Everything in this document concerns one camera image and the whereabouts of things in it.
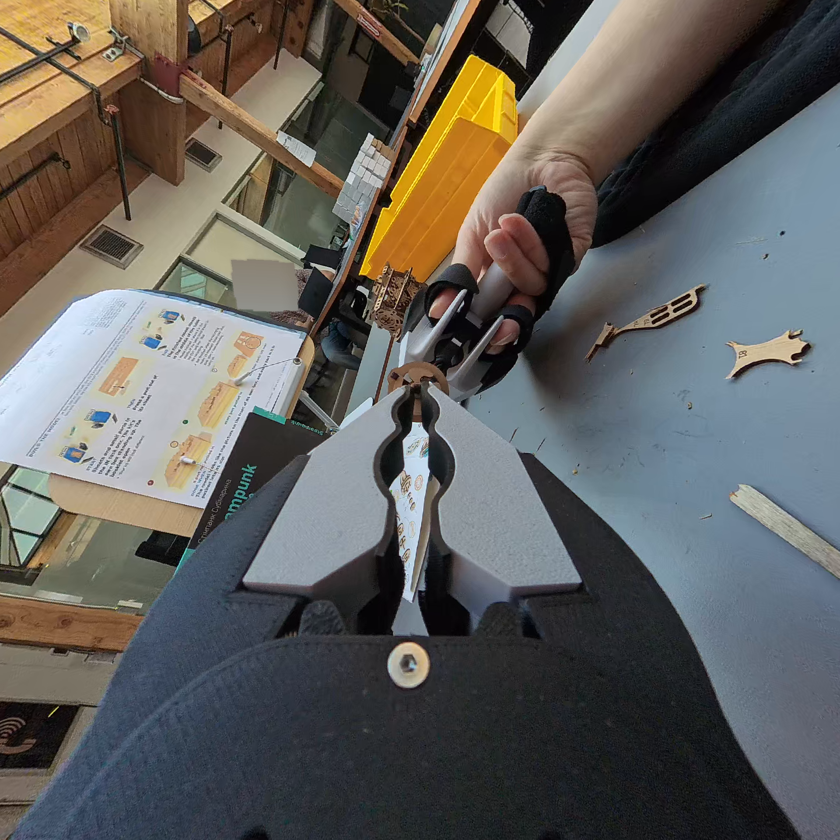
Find round wooden model part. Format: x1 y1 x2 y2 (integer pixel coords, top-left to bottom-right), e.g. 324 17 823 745
388 361 452 421

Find black model kit box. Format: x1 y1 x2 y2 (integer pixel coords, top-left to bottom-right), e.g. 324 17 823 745
189 406 342 572

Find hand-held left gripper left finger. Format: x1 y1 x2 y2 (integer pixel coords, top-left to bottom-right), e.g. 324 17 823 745
243 385 421 635

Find stack of white boxes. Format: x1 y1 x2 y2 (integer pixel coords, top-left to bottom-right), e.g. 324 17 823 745
331 133 396 221

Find large wall air vent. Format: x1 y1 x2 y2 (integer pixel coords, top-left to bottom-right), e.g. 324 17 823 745
80 225 144 270

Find winged flat wooden piece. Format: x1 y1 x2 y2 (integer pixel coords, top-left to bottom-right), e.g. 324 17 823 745
725 330 812 380

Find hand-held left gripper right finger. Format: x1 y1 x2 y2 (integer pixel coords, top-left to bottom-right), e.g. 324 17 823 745
419 386 585 635

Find assembly instruction booklet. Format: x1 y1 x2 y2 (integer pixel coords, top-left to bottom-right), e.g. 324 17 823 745
387 420 442 605

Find black quilted cushion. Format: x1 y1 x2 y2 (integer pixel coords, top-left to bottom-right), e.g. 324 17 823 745
591 0 840 249

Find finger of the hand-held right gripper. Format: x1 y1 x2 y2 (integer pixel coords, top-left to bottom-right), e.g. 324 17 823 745
449 315 508 403
403 297 471 366

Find yellow plastic bin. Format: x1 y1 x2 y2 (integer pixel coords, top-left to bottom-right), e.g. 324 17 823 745
360 54 519 284

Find small assembled wooden model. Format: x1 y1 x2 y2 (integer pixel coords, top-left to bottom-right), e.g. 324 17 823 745
366 262 422 342

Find wooden easel board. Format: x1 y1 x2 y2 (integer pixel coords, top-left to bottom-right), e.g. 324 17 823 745
49 331 317 538

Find wooden support post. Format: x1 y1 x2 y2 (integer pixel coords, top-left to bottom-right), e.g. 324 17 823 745
180 69 345 198

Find slotted wooden model piece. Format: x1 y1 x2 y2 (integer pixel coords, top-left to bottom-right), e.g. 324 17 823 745
584 283 708 363

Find person's right hand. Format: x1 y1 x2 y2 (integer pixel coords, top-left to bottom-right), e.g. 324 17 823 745
432 152 599 347

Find paper notice on post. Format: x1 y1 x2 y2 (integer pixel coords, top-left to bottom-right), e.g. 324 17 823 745
276 130 318 168

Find person's right forearm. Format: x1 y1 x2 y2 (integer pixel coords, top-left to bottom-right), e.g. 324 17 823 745
518 0 818 191

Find printed instruction sheet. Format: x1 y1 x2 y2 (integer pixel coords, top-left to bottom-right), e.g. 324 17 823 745
0 289 308 509

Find wooden scrap stick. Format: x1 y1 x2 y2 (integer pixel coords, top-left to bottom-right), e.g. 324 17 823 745
730 484 840 580

